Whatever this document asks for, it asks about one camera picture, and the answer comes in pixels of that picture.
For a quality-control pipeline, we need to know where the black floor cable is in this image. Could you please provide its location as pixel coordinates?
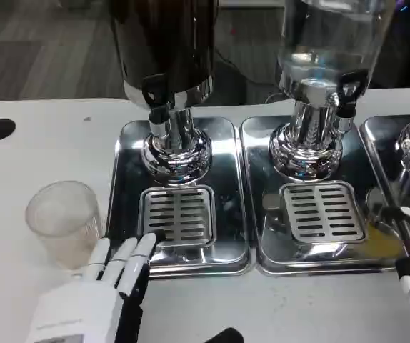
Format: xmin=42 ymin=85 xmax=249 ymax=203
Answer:
xmin=214 ymin=48 xmax=280 ymax=86

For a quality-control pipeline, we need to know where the dark coffee drink dispenser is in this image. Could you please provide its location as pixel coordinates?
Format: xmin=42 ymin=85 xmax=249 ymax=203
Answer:
xmin=110 ymin=0 xmax=221 ymax=187

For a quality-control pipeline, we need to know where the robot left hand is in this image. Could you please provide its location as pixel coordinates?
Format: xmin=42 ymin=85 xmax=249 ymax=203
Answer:
xmin=24 ymin=228 xmax=245 ymax=343

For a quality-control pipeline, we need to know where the steel drip tray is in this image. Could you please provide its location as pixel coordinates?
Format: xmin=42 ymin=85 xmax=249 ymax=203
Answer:
xmin=239 ymin=114 xmax=410 ymax=277
xmin=358 ymin=114 xmax=410 ymax=280
xmin=105 ymin=116 xmax=256 ymax=279

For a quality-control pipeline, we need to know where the black dispenser tap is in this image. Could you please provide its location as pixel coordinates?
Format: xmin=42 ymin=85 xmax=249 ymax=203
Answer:
xmin=335 ymin=69 xmax=369 ymax=131
xmin=141 ymin=74 xmax=173 ymax=139

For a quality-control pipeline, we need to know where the clear water drink dispenser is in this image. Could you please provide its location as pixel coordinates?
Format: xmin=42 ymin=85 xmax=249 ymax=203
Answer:
xmin=269 ymin=0 xmax=396 ymax=182

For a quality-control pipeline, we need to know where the slotted steel grid plate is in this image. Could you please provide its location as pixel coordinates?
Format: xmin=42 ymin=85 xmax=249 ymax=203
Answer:
xmin=139 ymin=185 xmax=216 ymax=248
xmin=279 ymin=181 xmax=367 ymax=244

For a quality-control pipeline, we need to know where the clear ribbed glass cup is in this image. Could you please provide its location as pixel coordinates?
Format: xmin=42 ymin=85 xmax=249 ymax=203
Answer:
xmin=25 ymin=180 xmax=104 ymax=272

